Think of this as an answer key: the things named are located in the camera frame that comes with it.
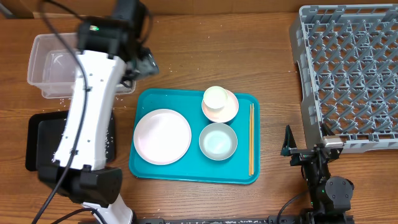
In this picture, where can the black rectangular tray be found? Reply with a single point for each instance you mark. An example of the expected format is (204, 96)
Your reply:
(45, 131)

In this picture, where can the teal serving tray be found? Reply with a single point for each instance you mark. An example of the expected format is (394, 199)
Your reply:
(194, 165)

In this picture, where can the light green cup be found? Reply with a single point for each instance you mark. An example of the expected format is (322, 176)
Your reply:
(215, 97)

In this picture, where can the wooden chopstick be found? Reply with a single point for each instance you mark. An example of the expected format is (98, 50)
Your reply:
(250, 139)

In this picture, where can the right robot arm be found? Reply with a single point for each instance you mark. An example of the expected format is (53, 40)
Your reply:
(330, 196)

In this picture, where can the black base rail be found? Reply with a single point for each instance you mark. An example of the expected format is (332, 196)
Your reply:
(217, 221)

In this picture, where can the small pink saucer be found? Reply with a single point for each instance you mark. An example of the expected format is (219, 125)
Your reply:
(224, 115)

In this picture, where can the wooden chopstick left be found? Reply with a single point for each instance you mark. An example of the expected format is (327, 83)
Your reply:
(250, 139)

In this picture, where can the food scraps and rice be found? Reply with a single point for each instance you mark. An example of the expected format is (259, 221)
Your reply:
(109, 144)

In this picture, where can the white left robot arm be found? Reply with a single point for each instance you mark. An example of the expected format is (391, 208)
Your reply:
(110, 50)

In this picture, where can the wooden chopstick right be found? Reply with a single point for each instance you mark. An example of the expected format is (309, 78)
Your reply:
(252, 139)

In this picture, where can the grey dishwasher rack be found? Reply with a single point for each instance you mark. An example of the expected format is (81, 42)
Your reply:
(347, 61)

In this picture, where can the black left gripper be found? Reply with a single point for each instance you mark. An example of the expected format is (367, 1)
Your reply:
(148, 64)

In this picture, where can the clear plastic waste bin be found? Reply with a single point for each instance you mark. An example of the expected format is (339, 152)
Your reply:
(53, 69)

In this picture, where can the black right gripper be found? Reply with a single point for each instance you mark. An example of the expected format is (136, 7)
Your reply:
(301, 155)

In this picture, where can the grey green bowl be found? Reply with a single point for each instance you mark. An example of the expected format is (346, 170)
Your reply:
(218, 141)

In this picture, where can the large pink plate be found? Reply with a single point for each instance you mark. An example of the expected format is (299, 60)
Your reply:
(162, 137)

